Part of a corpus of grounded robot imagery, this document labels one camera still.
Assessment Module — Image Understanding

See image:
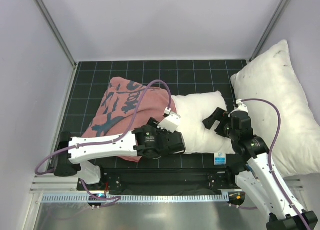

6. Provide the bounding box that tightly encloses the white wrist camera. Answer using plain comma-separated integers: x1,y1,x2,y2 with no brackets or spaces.
157,107,181,133
234,99,249,113

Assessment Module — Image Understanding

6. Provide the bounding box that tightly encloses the right aluminium frame post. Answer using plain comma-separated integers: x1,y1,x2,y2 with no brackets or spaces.
249,0,291,61

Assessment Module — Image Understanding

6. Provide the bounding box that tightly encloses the white pillow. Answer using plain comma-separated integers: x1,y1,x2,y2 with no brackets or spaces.
230,40,320,177
172,91,235,154

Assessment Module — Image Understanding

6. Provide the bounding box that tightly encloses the black grid mat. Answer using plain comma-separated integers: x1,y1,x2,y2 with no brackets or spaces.
52,59,251,168

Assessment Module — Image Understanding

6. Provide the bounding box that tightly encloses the red patterned pillowcase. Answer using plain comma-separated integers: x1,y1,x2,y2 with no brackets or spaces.
81,76,177,163

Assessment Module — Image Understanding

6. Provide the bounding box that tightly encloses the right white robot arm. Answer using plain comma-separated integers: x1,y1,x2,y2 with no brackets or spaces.
203,107,318,229

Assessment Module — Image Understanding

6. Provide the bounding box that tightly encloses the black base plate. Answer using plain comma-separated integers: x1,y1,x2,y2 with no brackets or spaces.
86,167,241,196

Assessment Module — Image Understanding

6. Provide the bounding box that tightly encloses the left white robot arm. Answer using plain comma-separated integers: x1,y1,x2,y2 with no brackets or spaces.
53,118,186,190

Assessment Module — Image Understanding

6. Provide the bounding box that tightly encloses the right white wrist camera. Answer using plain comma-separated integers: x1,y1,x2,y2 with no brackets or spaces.
234,99,249,113

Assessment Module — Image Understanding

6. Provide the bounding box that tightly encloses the white slotted cable duct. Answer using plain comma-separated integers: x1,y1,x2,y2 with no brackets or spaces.
41,193,229,203

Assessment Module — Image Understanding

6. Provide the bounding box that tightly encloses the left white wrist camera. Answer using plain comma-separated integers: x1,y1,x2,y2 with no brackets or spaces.
157,107,181,133

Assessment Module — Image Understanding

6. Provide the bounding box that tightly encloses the left aluminium frame post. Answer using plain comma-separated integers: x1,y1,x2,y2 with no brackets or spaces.
34,0,77,68

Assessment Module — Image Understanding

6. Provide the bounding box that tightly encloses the aluminium frame post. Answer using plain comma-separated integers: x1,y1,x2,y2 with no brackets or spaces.
34,0,77,68
249,0,291,61

